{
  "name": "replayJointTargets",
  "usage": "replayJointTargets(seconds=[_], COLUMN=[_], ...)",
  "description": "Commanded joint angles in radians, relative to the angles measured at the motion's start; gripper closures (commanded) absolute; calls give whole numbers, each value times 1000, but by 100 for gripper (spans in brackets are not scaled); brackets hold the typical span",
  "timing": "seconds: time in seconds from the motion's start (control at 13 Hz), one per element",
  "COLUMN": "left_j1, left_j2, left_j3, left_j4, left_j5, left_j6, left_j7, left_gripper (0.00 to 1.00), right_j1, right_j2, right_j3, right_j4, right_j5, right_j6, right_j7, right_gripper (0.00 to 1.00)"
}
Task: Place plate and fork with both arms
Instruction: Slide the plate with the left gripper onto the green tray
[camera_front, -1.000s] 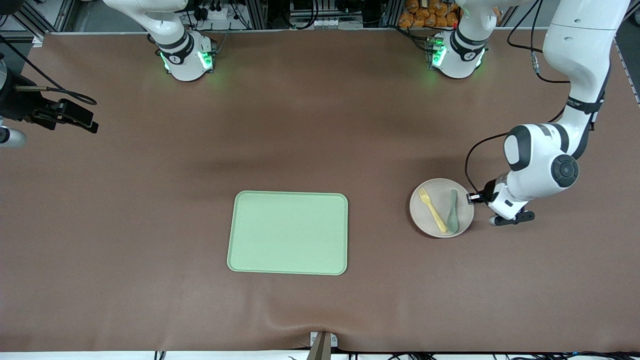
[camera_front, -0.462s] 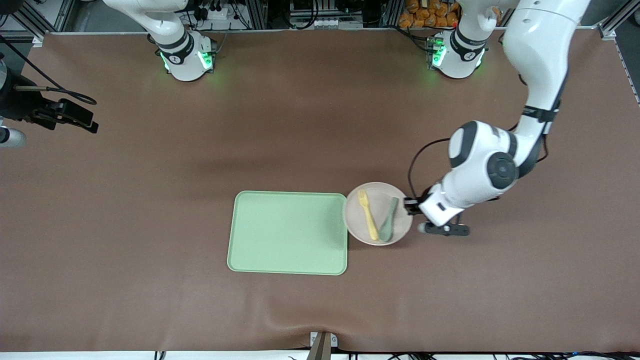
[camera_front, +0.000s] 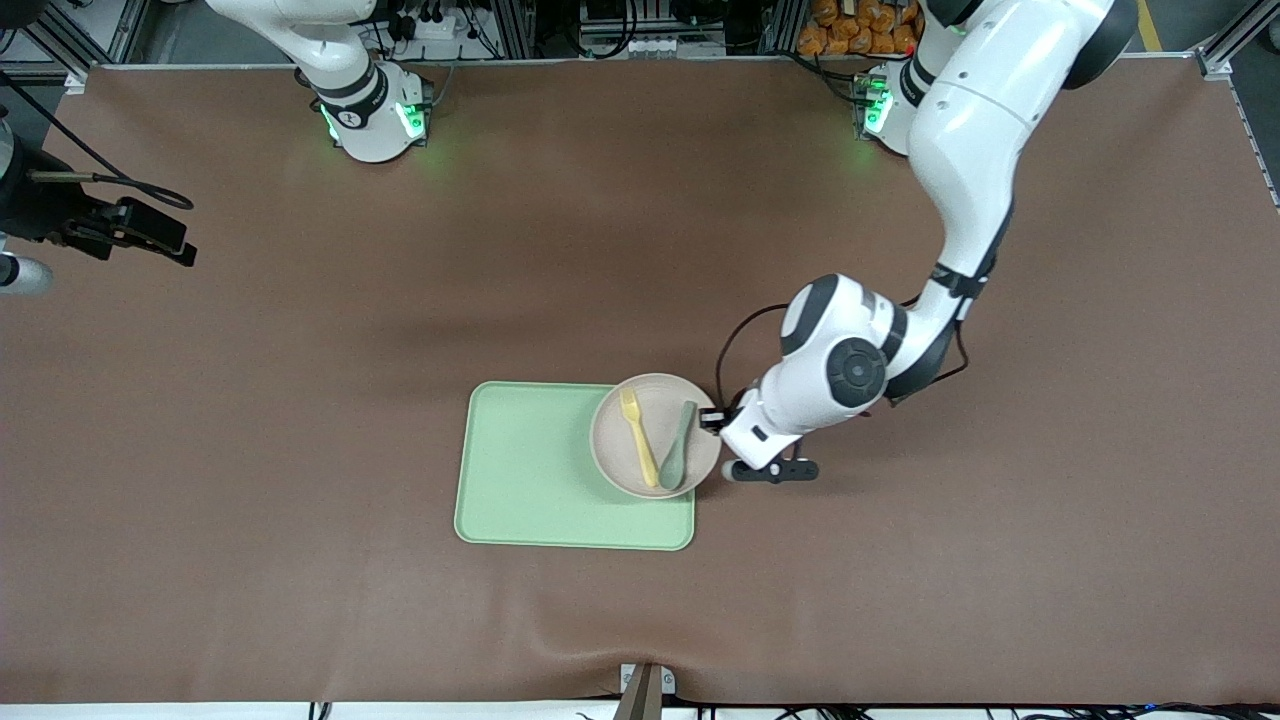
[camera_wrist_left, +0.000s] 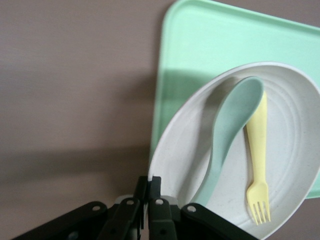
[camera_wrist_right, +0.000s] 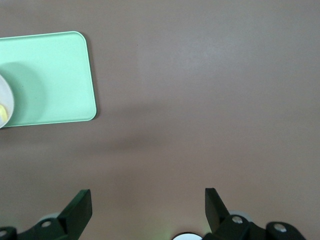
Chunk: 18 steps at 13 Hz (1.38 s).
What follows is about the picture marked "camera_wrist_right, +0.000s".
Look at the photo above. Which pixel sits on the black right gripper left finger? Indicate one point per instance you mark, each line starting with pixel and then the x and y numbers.
pixel 70 220

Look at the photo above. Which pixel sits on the light green rectangular tray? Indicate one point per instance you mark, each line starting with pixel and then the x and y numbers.
pixel 57 75

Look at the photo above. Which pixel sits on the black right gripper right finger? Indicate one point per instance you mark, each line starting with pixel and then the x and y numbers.
pixel 220 220

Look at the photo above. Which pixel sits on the round beige plate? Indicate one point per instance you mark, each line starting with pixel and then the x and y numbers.
pixel 6 97

